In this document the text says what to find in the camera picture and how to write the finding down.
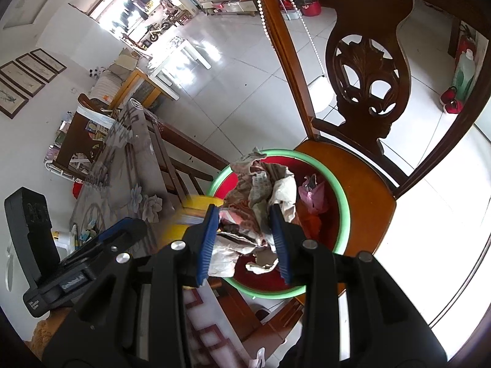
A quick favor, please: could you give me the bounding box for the white beaded cord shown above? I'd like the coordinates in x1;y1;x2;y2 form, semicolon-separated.
282;0;327;79
249;0;271;41

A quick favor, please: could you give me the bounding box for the light wooden cabinet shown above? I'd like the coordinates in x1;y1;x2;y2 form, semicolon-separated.
111;69;165;110

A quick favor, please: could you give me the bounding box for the cardboard box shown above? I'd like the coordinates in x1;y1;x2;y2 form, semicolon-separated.
109;48;141;73

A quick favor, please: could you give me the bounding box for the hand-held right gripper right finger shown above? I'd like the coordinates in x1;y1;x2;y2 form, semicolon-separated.
269;204;447;368

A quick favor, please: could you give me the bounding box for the dark wooden chair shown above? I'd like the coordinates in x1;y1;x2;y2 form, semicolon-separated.
144;109;231;200

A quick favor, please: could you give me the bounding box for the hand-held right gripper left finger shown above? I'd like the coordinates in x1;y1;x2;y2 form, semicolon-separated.
42;204;221;368

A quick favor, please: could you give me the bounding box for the patterned tablecloth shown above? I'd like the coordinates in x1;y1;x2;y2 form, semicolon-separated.
69;100;269;368

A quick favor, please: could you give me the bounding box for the green plastic bottle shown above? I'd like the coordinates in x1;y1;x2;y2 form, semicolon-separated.
450;50;476;100

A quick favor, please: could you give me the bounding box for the white stool with patterned top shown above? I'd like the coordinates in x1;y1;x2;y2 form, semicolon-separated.
169;36;211;70

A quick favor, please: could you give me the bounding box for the white wire rack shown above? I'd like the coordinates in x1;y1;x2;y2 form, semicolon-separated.
45;161;77;181

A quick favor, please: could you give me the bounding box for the red bucket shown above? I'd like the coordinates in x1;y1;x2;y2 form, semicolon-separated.
297;0;323;17

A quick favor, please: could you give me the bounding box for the white ribbed stack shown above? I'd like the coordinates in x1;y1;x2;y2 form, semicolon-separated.
90;75;123;102

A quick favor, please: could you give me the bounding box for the framed wall picture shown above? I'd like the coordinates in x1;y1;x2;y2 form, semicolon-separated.
0;61;46;98
15;54;58;84
0;79;29;119
30;48;68;74

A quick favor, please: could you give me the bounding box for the red basin with green rim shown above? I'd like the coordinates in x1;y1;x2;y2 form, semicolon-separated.
207;149;350;300

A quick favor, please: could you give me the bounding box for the white low table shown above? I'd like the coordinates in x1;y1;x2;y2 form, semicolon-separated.
148;52;181;102

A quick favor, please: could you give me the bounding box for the carved wooden chair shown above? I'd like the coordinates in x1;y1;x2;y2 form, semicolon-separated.
215;0;491;338

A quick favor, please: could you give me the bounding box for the dark wooden shelf unit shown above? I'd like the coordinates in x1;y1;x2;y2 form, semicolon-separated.
57;94;116;177

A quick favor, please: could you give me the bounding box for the brown plush cloth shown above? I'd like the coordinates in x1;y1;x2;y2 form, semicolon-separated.
29;309;70;357

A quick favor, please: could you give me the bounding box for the white glue bottle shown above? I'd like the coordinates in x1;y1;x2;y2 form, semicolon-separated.
52;226;79;254

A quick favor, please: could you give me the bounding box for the newspaper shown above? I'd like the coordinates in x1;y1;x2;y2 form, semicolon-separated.
209;148;300;277

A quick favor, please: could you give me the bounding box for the beige paper scrap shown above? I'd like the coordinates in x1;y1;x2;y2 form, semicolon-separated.
245;255;280;274

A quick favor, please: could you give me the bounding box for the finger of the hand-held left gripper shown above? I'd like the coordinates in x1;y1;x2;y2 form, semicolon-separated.
59;218;148;273

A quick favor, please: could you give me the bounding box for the small bicycle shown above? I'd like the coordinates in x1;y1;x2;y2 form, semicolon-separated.
144;23;173;43

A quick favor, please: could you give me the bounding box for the red fire extinguisher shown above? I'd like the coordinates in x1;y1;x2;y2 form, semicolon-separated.
456;23;478;60

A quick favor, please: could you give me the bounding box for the pink plastic bag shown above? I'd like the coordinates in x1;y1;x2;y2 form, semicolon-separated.
298;174;331;215

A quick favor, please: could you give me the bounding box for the yellow box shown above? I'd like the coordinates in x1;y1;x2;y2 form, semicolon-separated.
163;195;225;246

